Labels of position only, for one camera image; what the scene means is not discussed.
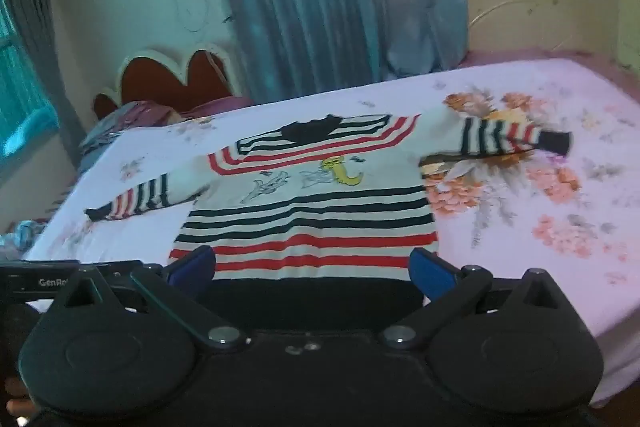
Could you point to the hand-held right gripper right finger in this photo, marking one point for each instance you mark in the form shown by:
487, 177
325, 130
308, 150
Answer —
431, 274

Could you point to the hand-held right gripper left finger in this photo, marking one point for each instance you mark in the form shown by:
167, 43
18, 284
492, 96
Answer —
192, 268

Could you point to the striped knit sweater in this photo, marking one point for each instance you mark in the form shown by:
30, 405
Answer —
320, 207

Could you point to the person's left hand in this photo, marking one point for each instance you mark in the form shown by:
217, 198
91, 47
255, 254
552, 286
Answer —
16, 394

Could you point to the blue patterned cloth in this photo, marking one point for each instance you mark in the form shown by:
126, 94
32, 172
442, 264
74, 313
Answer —
22, 234

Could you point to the floral bed sheet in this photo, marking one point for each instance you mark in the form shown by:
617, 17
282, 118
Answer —
525, 257

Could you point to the folded patterned blanket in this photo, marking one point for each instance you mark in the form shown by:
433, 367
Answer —
120, 127

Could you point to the maroon pillow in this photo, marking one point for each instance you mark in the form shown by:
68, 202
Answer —
220, 106

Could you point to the red heart-shaped headboard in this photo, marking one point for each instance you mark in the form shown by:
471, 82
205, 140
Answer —
165, 79

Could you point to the window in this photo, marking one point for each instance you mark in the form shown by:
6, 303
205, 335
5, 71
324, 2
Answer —
20, 87

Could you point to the pink mattress cover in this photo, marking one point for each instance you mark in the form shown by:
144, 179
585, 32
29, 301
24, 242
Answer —
565, 56

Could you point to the grey curtain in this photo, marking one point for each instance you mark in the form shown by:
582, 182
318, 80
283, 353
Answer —
30, 7

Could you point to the white metal bed frame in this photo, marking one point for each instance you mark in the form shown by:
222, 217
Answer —
505, 2

